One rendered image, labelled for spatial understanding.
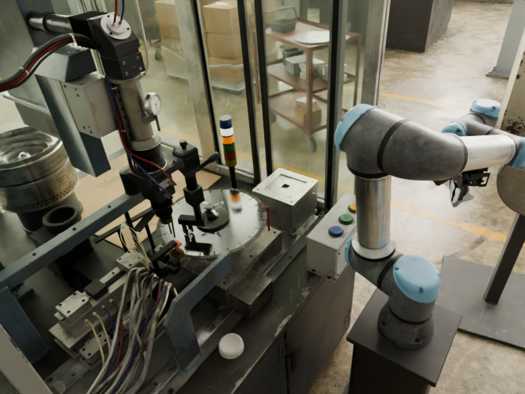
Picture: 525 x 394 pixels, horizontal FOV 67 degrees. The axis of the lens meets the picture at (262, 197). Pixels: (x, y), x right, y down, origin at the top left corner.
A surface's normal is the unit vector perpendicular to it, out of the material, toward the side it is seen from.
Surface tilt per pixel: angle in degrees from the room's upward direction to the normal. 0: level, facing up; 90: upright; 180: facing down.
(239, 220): 0
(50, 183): 90
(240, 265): 0
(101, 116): 90
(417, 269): 7
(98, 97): 90
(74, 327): 90
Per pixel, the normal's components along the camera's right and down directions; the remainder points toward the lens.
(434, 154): 0.13, 0.11
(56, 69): -0.54, 0.03
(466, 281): -0.07, -0.80
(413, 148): -0.21, 0.04
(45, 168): 0.82, 0.29
